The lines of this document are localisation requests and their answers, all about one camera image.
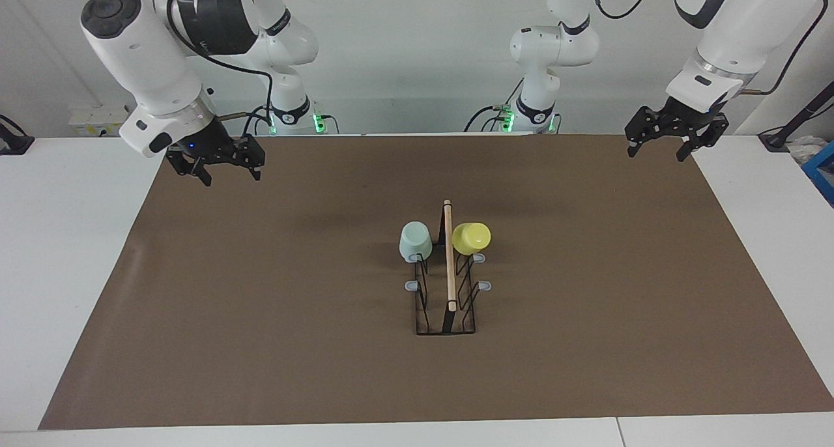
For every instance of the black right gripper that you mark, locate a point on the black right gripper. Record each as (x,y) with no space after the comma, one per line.
(205,144)

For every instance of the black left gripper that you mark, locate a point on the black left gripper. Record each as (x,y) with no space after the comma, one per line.
(687,122)

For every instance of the pale green plastic cup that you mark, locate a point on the pale green plastic cup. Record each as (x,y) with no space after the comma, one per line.
(415,242)

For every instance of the yellow plastic cup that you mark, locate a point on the yellow plastic cup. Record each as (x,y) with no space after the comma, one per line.
(470,238)

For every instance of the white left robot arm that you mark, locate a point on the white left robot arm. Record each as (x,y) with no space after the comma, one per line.
(749,30)

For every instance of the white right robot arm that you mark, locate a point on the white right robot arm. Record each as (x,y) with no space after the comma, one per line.
(143,56)

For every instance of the black pole stand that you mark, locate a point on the black pole stand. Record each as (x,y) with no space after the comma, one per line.
(805,111)

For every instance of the white crumpled plastic bag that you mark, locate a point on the white crumpled plastic bag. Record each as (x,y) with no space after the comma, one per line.
(805,150)

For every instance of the white box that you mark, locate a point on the white box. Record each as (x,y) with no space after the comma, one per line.
(91,118)

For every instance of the blue box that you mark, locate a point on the blue box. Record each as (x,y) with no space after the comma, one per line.
(822,173)

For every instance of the black clamp stand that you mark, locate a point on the black clamp stand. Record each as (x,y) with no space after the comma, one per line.
(16,144)

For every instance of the brown table mat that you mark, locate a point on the brown table mat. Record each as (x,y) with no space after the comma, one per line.
(260,369)

